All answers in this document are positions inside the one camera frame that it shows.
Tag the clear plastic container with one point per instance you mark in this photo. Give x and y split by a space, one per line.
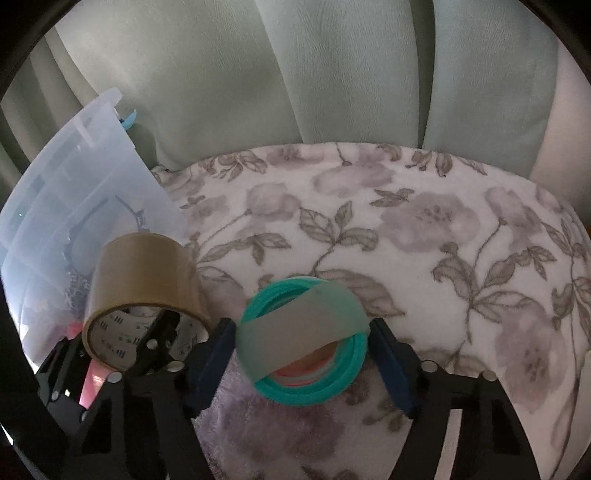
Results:
69 175

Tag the pale green curtain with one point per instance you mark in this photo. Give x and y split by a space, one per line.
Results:
323 69

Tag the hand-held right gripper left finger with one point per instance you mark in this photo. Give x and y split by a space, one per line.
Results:
210 364

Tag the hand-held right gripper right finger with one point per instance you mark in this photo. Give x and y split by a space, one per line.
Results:
392 369

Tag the black beaded headband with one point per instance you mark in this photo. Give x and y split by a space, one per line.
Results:
137 216

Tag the grey floral blanket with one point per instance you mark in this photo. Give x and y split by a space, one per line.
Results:
415 230

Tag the teal tape roll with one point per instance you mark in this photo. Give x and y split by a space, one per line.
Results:
300 392

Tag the pink hair roller clip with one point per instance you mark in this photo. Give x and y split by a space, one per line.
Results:
94 381

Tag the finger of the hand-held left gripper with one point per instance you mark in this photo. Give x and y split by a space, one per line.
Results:
159 337
64 374

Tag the brown tape roll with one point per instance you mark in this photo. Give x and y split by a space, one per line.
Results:
138 272

